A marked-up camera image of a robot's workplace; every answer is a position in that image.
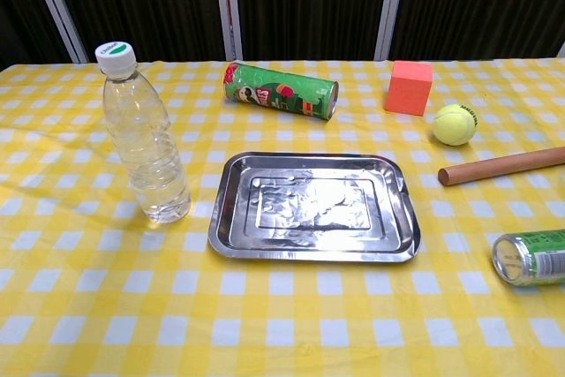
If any yellow white checkered tablecloth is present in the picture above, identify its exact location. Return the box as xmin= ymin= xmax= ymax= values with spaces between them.
xmin=0 ymin=57 xmax=565 ymax=377

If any thin red cable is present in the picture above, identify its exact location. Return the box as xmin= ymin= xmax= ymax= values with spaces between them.
xmin=223 ymin=0 xmax=236 ymax=57

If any green drink can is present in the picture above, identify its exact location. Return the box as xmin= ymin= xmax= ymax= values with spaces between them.
xmin=492 ymin=229 xmax=565 ymax=288

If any yellow tennis ball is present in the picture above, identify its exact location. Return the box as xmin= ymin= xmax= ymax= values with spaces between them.
xmin=432 ymin=103 xmax=479 ymax=147

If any green chip canister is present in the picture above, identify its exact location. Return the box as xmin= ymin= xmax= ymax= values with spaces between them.
xmin=222 ymin=61 xmax=340 ymax=123

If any clear plastic bottle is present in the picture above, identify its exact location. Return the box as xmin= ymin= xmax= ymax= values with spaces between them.
xmin=94 ymin=40 xmax=192 ymax=224

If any rectangular metal tray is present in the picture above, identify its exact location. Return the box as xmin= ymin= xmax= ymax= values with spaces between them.
xmin=207 ymin=151 xmax=423 ymax=264

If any wooden rolling pin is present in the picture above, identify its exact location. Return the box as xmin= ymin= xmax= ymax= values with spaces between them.
xmin=437 ymin=146 xmax=565 ymax=187

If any orange foam cube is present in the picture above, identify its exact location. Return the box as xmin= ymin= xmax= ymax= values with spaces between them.
xmin=383 ymin=60 xmax=434 ymax=117

